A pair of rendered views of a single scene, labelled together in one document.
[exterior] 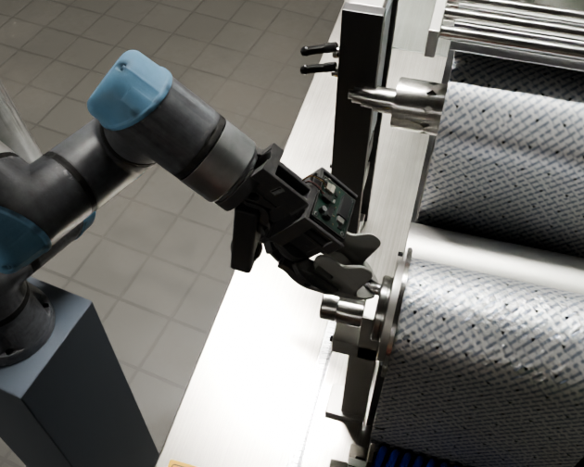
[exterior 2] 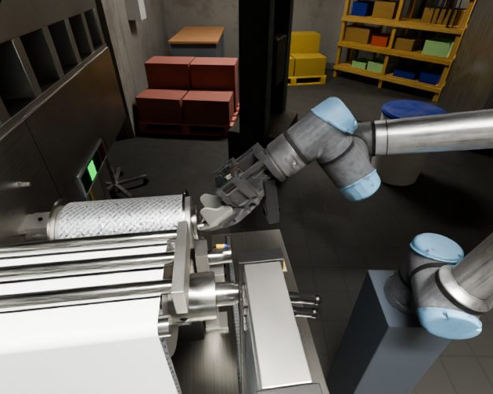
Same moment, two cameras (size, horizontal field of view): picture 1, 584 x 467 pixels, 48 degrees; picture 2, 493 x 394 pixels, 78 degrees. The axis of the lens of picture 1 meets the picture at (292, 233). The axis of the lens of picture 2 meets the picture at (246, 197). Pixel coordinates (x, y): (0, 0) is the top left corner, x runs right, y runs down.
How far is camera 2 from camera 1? 0.93 m
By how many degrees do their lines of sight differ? 89
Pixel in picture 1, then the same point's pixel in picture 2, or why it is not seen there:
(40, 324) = (392, 291)
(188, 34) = not seen: outside the picture
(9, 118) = (489, 252)
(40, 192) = not seen: hidden behind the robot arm
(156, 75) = (321, 107)
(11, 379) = (379, 274)
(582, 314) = (92, 209)
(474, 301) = (148, 200)
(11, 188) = not seen: hidden behind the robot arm
